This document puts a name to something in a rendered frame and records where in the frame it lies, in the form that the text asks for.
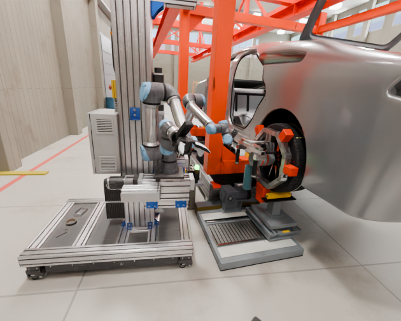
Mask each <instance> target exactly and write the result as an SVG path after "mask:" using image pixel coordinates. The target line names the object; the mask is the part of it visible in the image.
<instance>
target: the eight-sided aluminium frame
mask: <svg viewBox="0 0 401 321"><path fill-rule="evenodd" d="M266 133H268V134H271V135H273V136H275V137H276V139H277V142H278V145H279V149H280V151H281V154H282V159H281V166H280V170H279V176H278V178H276V179H275V180H273V181H272V182H269V181H267V180H266V179H265V178H264V177H262V174H261V172H260V168H259V166H257V171H256V177H255V180H256V181H258V182H259V183H261V184H262V185H263V186H264V187H265V188H266V189H273V188H275V187H277V186H278V185H280V184H282V183H283V182H285V181H286V180H287V178H288V175H286V174H284V173H283V168H284V165H289V164H290V162H291V159H292V154H291V152H290V149H289V147H288V143H287V142H281V141H280V139H279V137H278V136H279V134H280V133H281V132H280V131H277V130H274V129H271V128H263V129H262V130H261V131H260V132H259V133H258V135H257V136H256V137H255V138H254V139H253V141H262V140H263V138H264V137H265V136H266Z"/></svg>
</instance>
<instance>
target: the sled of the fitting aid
mask: <svg viewBox="0 0 401 321"><path fill-rule="evenodd" d="M245 213H246V214H247V216H249V217H250V219H251V220H252V221H253V223H254V224H255V225H256V226H257V227H258V228H259V230H260V231H261V232H262V234H263V235H264V236H265V237H266V238H267V239H268V240H269V241H275V240H279V239H287V238H294V237H299V236H300V235H301V232H302V230H301V229H300V228H299V227H298V226H297V225H296V226H295V227H286V228H281V229H273V230H270V229H269V228H268V227H267V226H266V225H265V224H264V222H263V221H262V220H261V219H260V218H259V217H258V215H257V214H256V213H255V212H254V211H253V210H252V209H251V206H249V207H246V211H245Z"/></svg>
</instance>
